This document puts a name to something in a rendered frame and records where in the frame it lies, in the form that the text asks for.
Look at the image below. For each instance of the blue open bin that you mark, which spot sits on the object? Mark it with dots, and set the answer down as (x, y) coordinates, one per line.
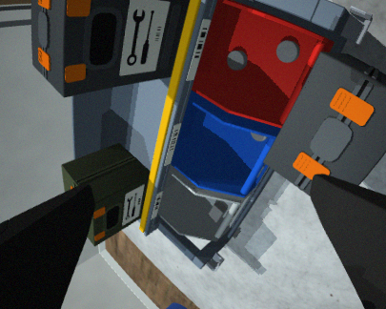
(216, 151)

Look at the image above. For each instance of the grey open bin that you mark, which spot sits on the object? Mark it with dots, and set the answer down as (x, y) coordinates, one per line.
(186, 211)

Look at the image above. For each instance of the olive green tool case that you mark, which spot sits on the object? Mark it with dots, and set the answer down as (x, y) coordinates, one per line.
(119, 184)

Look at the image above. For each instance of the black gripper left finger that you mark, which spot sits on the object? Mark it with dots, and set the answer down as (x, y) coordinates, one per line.
(40, 248)

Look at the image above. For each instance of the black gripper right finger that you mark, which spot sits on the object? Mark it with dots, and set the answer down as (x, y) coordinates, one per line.
(354, 219)

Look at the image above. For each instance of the yellow flat bar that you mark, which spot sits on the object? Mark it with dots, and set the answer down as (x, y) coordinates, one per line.
(168, 109)

